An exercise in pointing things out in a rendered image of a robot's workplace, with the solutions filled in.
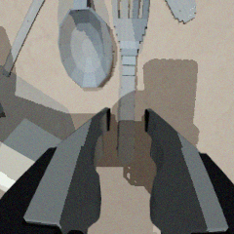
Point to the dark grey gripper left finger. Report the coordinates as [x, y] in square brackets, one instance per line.
[61, 190]

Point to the grey spoon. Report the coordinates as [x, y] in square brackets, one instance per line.
[183, 10]
[85, 46]

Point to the white cube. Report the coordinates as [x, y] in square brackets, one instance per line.
[26, 144]

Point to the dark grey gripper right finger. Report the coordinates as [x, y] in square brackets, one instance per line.
[190, 194]

